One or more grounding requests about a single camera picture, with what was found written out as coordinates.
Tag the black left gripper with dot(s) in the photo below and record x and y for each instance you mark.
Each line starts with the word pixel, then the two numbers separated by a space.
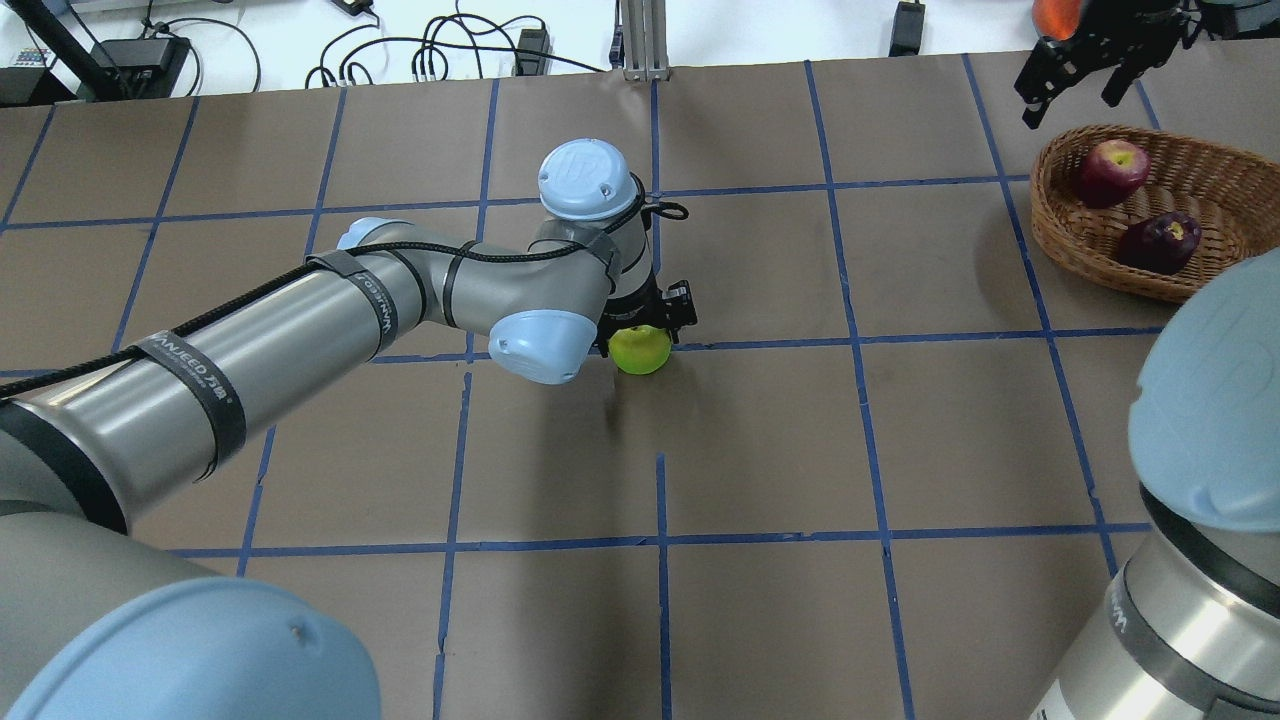
pixel 634 304

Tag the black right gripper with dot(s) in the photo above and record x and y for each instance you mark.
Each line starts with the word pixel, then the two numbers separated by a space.
pixel 1098 52

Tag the green apple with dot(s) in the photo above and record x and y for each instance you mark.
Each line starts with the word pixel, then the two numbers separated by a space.
pixel 640 350

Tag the light red apple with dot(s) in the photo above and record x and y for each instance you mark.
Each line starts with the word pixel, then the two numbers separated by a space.
pixel 1110 173

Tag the dark red apple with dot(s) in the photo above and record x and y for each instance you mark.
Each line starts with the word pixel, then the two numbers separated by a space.
pixel 1162 245

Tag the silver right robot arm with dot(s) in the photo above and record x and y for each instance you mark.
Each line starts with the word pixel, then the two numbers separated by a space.
pixel 1187 629

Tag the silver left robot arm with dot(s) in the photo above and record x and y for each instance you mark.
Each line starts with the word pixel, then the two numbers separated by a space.
pixel 97 625

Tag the woven wicker basket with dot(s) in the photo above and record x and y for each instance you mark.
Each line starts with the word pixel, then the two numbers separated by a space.
pixel 1232 194

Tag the orange bucket with lid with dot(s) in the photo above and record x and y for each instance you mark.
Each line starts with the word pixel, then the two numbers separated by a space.
pixel 1056 19

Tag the black power adapter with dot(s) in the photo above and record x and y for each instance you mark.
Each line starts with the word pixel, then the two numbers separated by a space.
pixel 907 29

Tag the aluminium frame post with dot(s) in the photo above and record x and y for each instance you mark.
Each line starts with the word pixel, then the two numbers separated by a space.
pixel 641 49

